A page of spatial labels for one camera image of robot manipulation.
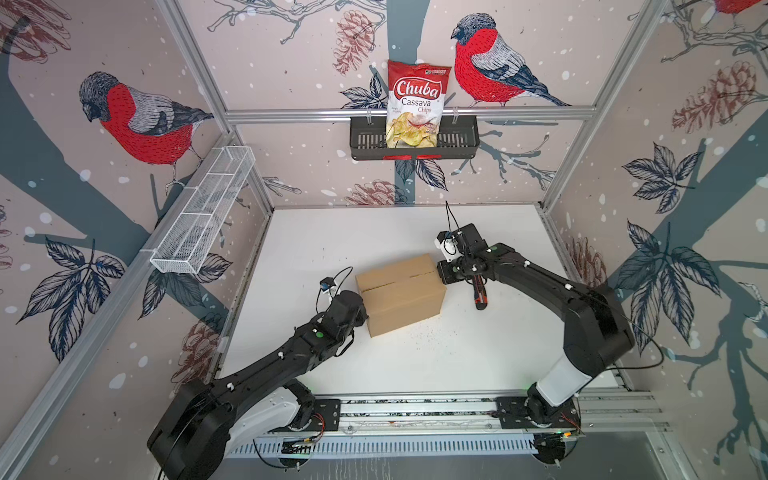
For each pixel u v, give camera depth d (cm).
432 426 73
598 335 46
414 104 84
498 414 73
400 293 78
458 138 95
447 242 81
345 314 64
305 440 71
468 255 73
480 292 95
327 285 75
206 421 40
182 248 70
